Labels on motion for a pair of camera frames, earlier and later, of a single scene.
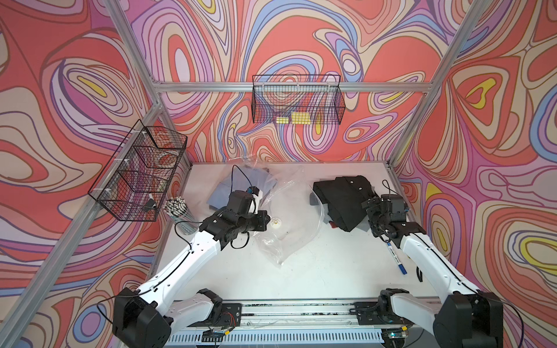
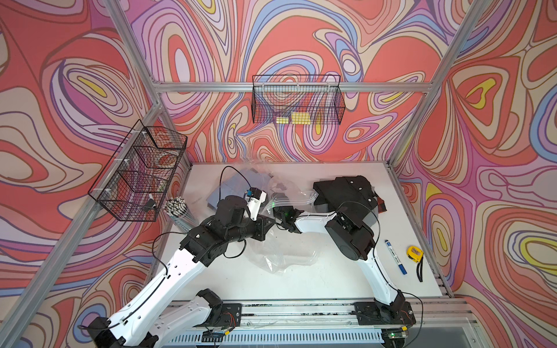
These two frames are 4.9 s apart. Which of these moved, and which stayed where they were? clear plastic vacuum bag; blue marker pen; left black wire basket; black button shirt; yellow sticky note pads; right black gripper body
Moved: right black gripper body; clear plastic vacuum bag
Stayed: black button shirt; blue marker pen; yellow sticky note pads; left black wire basket
